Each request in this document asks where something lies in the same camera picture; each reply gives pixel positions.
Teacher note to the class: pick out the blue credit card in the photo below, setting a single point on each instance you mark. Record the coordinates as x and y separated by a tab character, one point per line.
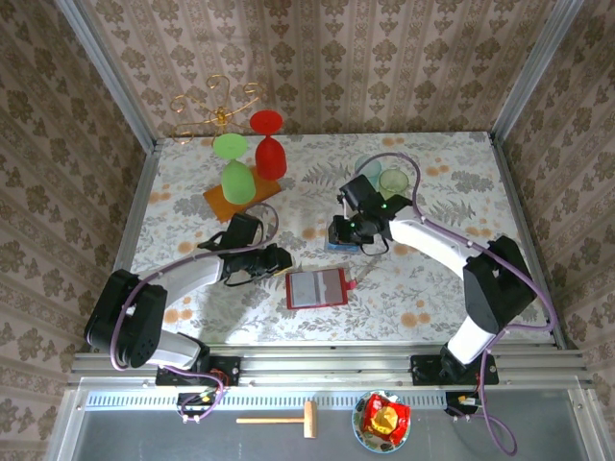
343	249

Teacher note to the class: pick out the red card holder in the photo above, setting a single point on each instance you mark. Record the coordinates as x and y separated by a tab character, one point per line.
331	288

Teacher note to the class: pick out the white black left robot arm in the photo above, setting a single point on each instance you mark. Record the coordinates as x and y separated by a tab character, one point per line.
192	276

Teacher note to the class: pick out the green plastic tumbler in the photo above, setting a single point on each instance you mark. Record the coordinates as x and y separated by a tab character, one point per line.
394	182

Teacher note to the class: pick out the blue plastic tumbler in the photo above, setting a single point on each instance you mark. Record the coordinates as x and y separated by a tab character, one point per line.
370	170

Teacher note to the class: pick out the orange wooden rack base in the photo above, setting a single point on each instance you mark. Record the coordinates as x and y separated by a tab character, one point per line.
218	204

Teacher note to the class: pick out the green wine glass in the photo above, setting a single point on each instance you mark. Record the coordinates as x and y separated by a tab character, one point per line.
238	185

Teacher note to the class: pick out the red wine glass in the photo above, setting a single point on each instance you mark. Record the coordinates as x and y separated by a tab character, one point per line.
270	158

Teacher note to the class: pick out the floral table cover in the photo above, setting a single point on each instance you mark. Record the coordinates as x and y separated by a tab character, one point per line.
480	158

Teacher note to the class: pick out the slotted metal strip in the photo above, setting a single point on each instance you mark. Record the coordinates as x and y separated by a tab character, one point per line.
288	401

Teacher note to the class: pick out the wooden mallet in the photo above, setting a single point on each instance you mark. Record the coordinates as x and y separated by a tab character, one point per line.
311	420

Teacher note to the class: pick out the red yellow snack bag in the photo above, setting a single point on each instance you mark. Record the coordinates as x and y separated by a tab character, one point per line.
384	420

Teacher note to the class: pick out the grey metal panel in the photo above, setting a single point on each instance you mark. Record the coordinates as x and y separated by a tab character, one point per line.
552	432

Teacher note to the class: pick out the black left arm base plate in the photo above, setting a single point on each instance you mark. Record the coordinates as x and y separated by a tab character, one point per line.
228	370

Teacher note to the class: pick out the aluminium frame cross rail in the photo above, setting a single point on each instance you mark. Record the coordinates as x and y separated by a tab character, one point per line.
327	370

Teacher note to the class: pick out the aluminium table side rail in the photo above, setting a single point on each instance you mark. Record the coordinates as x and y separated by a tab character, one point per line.
510	182
126	240

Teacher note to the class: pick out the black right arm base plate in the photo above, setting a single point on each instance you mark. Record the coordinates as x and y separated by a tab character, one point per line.
425	372

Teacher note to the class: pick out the aluminium frame post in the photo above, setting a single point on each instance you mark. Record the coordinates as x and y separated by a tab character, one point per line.
532	72
111	77

